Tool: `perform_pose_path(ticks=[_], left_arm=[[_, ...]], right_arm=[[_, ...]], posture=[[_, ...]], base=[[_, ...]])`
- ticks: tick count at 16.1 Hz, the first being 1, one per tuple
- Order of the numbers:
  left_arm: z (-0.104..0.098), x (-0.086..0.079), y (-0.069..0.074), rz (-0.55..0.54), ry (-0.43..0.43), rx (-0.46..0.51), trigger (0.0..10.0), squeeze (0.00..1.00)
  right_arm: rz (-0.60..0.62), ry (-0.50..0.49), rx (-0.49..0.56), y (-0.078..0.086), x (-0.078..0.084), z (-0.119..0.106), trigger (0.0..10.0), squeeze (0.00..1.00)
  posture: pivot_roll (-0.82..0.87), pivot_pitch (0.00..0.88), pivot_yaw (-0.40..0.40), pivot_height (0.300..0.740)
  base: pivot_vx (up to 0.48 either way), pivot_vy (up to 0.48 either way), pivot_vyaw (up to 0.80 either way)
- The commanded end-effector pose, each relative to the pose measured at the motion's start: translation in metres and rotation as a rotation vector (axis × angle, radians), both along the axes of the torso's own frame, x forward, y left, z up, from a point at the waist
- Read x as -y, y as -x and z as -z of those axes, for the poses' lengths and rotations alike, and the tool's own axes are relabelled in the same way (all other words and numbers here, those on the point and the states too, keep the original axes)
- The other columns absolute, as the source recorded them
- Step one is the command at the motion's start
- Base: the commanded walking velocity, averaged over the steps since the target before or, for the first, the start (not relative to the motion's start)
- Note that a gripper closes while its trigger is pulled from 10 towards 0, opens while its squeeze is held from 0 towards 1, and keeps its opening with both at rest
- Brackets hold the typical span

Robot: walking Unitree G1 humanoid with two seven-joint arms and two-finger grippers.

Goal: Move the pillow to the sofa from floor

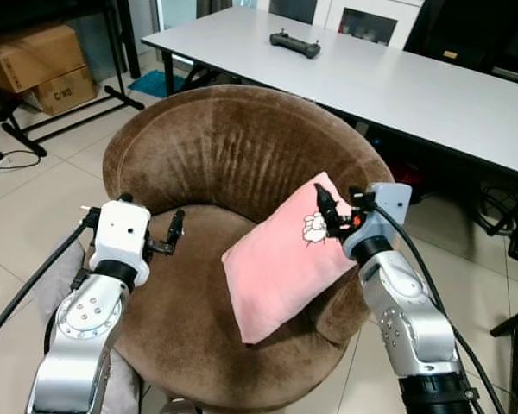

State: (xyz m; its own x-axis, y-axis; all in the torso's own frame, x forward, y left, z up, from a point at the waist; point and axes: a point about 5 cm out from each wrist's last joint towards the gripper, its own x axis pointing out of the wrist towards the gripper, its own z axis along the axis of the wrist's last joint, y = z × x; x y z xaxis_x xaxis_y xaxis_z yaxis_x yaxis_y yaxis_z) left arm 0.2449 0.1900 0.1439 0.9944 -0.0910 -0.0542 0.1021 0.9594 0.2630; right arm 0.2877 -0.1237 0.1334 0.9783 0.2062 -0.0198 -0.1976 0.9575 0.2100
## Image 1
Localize pink pillow with cartoon print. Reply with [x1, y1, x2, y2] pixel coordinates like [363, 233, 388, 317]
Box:
[221, 171, 357, 346]

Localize brown round velvet sofa chair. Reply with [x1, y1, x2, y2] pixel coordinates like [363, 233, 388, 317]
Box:
[102, 84, 396, 411]

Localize grey pillow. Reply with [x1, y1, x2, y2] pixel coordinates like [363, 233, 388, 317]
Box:
[33, 248, 141, 414]

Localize teal floor mat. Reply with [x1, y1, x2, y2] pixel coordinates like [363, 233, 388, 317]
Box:
[128, 69, 187, 99]

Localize long white table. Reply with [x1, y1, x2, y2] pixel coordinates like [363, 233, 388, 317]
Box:
[142, 7, 518, 179]

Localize black metal rack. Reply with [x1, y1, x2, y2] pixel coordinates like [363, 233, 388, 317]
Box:
[0, 0, 146, 158]

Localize black metal table leg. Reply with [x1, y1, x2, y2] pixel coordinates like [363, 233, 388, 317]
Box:
[490, 304, 518, 414]

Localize dark robot foot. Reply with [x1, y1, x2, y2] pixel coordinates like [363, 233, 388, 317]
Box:
[160, 398, 201, 414]

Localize black remote controller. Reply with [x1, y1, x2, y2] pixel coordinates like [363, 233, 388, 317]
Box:
[269, 30, 322, 60]

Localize small printed cardboard box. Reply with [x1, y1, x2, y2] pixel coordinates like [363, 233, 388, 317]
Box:
[30, 66, 99, 116]

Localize white glass door cabinet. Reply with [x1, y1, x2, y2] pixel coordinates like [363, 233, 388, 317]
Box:
[233, 0, 426, 49]

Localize large plain cardboard box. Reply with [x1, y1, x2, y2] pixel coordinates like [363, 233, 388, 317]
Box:
[0, 23, 88, 94]

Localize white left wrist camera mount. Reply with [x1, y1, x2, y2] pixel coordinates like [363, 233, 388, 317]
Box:
[90, 200, 153, 268]

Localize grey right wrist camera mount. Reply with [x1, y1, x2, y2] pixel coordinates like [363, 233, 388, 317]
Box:
[352, 182, 414, 253]

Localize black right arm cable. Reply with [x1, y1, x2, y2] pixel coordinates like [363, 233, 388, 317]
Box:
[354, 194, 507, 414]

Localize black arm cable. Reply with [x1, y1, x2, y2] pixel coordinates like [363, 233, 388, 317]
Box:
[354, 194, 507, 414]
[0, 207, 100, 350]

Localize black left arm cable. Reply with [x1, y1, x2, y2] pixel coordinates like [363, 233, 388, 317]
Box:
[0, 207, 100, 350]

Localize tangled black cables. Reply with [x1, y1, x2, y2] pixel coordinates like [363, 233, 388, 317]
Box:
[466, 181, 518, 261]

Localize thin black floor cable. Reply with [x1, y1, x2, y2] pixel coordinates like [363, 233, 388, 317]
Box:
[0, 148, 41, 173]

